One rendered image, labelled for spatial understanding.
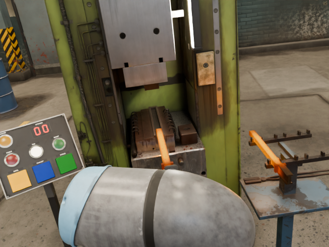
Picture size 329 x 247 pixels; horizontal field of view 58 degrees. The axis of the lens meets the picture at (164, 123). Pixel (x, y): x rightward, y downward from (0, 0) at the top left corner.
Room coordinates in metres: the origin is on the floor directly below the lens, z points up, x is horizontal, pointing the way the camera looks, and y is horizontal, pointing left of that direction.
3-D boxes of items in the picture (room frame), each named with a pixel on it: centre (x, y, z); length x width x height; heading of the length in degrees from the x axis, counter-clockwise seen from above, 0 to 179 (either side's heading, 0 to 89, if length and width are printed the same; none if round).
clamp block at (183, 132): (1.44, -0.12, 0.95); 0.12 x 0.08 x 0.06; 4
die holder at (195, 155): (1.59, 0.02, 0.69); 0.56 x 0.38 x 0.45; 4
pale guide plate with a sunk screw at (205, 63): (1.52, -0.25, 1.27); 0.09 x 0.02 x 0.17; 94
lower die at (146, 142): (1.58, 0.07, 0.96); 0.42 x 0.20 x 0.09; 4
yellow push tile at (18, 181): (1.09, 0.64, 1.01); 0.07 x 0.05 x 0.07; 119
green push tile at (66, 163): (1.19, 0.46, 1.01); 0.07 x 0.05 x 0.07; 119
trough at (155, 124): (1.58, 0.05, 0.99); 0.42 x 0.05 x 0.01; 4
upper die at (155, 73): (1.58, 0.07, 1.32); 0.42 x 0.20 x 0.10; 4
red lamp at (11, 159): (1.13, 0.66, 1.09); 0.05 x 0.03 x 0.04; 94
